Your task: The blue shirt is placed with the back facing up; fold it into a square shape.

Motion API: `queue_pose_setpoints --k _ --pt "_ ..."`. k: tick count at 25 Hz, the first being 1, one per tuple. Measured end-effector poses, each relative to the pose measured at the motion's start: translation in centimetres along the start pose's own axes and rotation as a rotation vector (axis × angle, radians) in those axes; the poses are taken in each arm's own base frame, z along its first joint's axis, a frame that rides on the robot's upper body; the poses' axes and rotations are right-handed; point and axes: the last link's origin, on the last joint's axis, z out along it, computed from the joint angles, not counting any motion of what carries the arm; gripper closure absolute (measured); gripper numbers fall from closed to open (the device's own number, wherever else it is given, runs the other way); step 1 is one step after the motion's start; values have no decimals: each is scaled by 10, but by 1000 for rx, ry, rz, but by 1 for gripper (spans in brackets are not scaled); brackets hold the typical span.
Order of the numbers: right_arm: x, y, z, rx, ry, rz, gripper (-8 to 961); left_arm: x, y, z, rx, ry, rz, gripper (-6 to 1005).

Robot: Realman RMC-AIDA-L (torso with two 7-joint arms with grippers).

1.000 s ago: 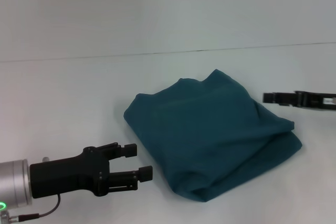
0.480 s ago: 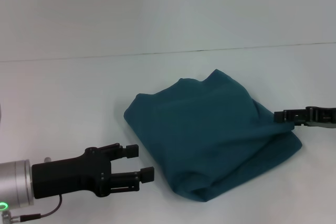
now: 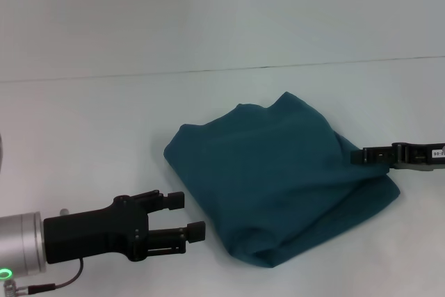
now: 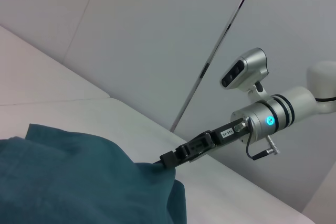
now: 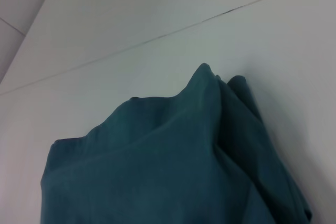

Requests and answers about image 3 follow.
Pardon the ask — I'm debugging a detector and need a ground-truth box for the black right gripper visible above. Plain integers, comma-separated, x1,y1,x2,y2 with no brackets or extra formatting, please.
350,141,445,173

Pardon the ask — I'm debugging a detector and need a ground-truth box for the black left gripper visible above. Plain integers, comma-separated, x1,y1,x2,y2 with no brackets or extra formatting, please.
43,189,207,265

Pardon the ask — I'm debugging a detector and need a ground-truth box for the blue shirt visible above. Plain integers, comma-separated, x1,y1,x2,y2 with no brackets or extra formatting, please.
163,91,401,269

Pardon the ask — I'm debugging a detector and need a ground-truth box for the silver elbow plug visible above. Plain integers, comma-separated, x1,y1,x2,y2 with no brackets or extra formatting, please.
0,278,31,297

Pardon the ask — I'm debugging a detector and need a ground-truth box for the dark left arm cable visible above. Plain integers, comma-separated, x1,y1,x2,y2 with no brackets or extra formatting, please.
27,258,85,294

